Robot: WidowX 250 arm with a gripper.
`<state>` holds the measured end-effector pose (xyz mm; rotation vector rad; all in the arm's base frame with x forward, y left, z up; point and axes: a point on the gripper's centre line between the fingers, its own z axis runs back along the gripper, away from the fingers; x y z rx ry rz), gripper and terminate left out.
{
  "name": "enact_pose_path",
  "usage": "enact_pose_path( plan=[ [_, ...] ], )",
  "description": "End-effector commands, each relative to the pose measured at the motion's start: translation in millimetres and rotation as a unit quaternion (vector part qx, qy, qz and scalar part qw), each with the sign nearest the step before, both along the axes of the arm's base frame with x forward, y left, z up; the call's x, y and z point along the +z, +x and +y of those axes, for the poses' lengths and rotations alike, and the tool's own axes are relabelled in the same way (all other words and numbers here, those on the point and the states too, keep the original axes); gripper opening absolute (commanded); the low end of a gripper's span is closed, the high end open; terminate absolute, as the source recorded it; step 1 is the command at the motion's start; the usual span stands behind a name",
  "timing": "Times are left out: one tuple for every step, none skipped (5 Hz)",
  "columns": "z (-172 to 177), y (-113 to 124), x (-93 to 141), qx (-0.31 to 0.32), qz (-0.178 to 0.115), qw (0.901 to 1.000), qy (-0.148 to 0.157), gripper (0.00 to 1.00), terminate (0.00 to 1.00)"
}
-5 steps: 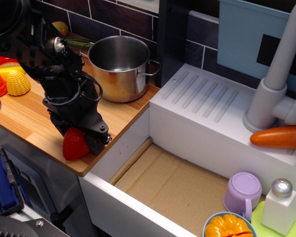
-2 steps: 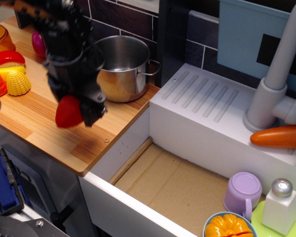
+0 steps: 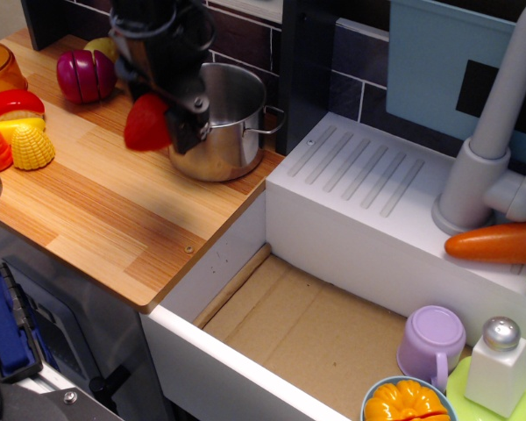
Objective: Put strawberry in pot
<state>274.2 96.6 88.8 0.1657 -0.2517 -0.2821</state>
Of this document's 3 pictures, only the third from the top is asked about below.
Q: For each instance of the stainless steel pot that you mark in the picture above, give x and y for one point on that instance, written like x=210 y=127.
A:
x=240 y=119

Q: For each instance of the yellow toy pumpkin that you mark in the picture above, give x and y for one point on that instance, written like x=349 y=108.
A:
x=403 y=403

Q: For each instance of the purple plastic cup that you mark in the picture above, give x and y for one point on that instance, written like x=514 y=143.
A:
x=433 y=340

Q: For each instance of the light blue panel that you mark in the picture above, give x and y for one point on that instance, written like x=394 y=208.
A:
x=442 y=61

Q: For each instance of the blue bowl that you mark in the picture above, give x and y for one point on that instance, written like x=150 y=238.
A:
x=372 y=390

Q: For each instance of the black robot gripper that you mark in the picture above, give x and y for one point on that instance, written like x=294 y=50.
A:
x=167 y=60

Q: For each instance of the red toy strawberry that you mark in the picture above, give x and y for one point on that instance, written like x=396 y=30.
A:
x=146 y=128

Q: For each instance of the yellow toy banana piece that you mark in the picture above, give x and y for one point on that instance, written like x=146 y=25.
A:
x=8 y=127

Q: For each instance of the blue clamp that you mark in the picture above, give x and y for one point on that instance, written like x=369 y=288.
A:
x=19 y=354

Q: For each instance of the yellow toy lemon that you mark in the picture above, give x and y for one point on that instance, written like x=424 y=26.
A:
x=105 y=45

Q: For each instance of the white salt shaker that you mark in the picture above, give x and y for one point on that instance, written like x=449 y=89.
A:
x=497 y=374

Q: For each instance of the yellow toy corn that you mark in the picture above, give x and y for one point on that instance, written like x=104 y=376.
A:
x=31 y=149

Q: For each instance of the red toy apple slice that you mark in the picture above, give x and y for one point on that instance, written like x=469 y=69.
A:
x=19 y=103

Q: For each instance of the grey toy faucet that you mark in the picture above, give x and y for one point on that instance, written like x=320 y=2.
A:
x=480 y=183

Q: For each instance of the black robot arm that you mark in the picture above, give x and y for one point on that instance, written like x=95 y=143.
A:
x=154 y=13

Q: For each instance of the green plastic plate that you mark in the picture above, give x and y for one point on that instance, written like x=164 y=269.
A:
x=469 y=410

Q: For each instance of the purple toy onion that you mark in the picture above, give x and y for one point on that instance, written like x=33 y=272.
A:
x=84 y=76

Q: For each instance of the white toy sink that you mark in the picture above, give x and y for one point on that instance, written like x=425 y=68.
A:
x=297 y=310

